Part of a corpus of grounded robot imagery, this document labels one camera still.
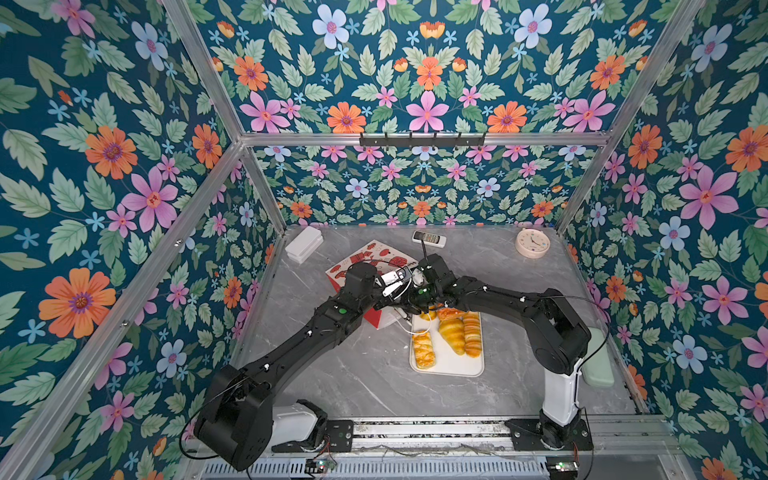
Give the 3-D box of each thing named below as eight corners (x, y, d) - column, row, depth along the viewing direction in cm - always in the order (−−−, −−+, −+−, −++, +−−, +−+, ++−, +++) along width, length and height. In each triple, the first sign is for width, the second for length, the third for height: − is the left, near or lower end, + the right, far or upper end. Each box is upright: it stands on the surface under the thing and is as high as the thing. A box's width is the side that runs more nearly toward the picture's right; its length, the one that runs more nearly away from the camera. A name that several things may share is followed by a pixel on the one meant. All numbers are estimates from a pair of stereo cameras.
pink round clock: (519, 258, 113) (522, 252, 110) (511, 235, 121) (514, 228, 118) (550, 258, 113) (554, 252, 110) (541, 235, 121) (544, 228, 117)
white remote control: (411, 241, 119) (411, 237, 117) (414, 233, 121) (414, 229, 119) (444, 249, 116) (445, 245, 114) (447, 241, 119) (448, 237, 117)
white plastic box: (286, 258, 113) (282, 249, 109) (310, 234, 121) (307, 225, 117) (302, 265, 111) (298, 256, 107) (325, 240, 119) (322, 231, 115)
